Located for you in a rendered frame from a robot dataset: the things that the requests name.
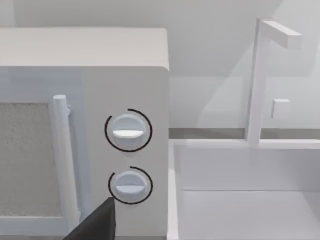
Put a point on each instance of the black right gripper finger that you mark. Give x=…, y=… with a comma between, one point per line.
x=100, y=222

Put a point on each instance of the white microwave knob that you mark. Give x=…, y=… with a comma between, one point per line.
x=127, y=129
x=130, y=185

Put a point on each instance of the pale microwave door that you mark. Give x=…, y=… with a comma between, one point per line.
x=25, y=155

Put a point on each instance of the pale microwave oven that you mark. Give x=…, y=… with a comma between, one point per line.
x=130, y=82

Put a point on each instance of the white sink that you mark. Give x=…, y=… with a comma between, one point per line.
x=245, y=190

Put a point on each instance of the tall white tap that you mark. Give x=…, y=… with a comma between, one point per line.
x=260, y=82

